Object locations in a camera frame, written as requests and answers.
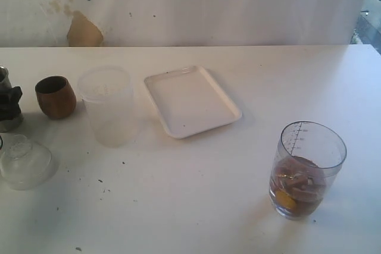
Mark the brown wooden cubes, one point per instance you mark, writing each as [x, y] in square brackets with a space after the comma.
[302, 180]

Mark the translucent plastic container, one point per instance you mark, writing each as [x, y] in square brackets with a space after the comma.
[108, 98]

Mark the white rectangular tray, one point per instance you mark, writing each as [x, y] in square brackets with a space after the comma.
[190, 101]

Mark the clear plastic shaker cup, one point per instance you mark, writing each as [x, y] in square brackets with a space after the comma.
[308, 158]

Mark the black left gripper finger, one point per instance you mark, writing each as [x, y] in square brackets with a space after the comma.
[10, 108]

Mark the stainless steel cup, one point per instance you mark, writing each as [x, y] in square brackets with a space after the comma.
[8, 125]

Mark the clear dome shaker lid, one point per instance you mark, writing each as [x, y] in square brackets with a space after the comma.
[25, 163]

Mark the brown wooden cup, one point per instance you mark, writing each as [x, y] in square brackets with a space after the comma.
[55, 97]

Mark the gold coin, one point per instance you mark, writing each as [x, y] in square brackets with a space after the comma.
[284, 200]

